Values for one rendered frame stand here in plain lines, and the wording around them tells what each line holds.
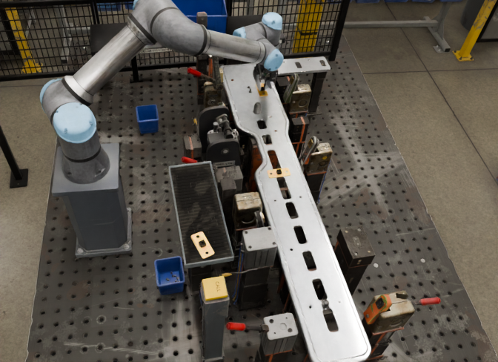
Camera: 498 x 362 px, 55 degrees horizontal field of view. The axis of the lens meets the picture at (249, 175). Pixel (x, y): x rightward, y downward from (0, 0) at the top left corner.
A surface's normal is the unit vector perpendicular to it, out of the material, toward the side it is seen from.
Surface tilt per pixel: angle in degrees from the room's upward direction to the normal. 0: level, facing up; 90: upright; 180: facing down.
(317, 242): 0
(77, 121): 8
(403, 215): 0
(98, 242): 90
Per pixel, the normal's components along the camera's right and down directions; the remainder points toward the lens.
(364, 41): 0.07, -0.65
